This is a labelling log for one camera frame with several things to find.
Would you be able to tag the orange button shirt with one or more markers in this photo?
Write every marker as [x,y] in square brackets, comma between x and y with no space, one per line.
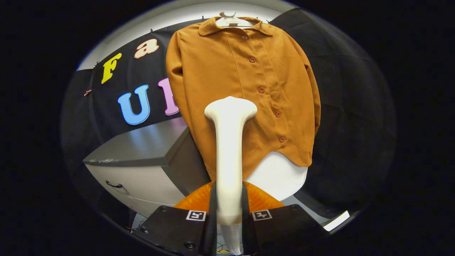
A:
[220,64]

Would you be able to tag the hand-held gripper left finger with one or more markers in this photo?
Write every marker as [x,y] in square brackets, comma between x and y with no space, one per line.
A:
[212,234]

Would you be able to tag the grey drawer cabinet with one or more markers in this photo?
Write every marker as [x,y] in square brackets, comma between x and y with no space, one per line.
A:
[142,181]

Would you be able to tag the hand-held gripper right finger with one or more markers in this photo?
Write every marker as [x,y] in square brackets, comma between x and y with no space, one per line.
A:
[246,234]

